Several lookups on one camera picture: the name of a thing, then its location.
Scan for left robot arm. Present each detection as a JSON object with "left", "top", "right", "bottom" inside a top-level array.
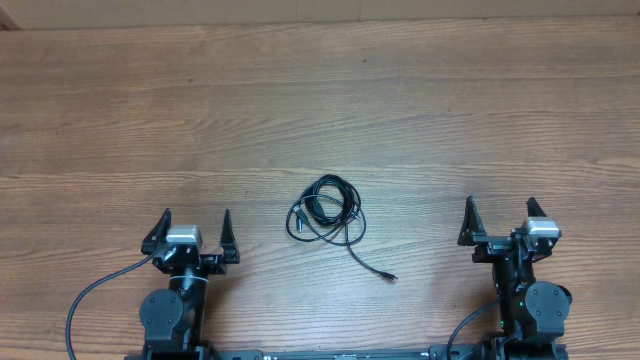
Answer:
[{"left": 125, "top": 209, "right": 240, "bottom": 360}]

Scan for black usb cable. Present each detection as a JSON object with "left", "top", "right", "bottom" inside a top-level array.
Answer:
[{"left": 285, "top": 173, "right": 399, "bottom": 282}]

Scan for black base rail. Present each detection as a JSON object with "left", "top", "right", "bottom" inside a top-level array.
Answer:
[{"left": 209, "top": 344, "right": 569, "bottom": 360}]

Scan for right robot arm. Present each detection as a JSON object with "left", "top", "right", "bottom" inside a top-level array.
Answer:
[{"left": 446, "top": 196, "right": 573, "bottom": 359}]

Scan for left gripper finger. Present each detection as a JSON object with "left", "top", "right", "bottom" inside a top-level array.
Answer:
[
  {"left": 219, "top": 209, "right": 240, "bottom": 264},
  {"left": 141, "top": 208, "right": 172, "bottom": 254}
]

